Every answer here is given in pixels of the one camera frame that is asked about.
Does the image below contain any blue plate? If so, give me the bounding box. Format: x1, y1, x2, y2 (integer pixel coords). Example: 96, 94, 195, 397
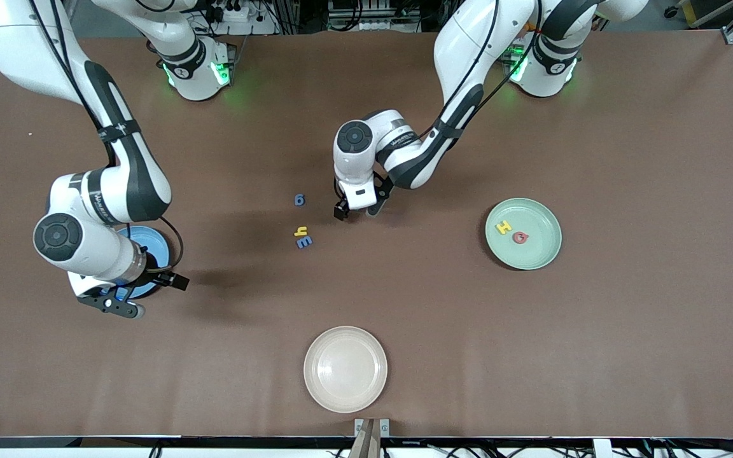
112, 226, 170, 300

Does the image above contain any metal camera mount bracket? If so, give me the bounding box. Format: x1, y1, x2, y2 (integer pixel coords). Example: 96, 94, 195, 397
354, 418, 390, 458

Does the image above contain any green plate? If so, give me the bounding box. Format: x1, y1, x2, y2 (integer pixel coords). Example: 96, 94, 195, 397
485, 197, 562, 271

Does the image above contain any grey equipment rack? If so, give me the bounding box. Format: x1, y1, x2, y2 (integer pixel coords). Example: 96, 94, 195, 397
327, 0, 423, 32

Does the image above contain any white power strip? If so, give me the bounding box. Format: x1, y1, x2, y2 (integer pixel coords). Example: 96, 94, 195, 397
204, 0, 278, 36

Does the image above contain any beige plate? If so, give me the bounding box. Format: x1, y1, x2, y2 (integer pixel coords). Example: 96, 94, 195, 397
304, 326, 388, 413

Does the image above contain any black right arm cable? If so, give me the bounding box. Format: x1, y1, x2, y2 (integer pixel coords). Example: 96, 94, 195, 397
28, 0, 184, 274

